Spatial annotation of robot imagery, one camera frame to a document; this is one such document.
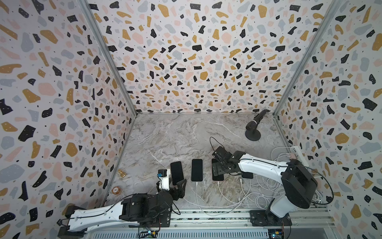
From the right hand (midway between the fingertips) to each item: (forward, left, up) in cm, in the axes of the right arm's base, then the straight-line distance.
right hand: (220, 169), depth 88 cm
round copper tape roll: (-14, +57, +2) cm, 58 cm away
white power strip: (+17, -51, -4) cm, 54 cm away
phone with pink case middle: (-3, 0, -3) cm, 4 cm away
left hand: (-12, +20, +10) cm, 25 cm away
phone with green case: (0, +14, -2) cm, 14 cm away
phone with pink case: (0, +26, -3) cm, 27 cm away
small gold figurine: (-4, +58, -1) cm, 58 cm away
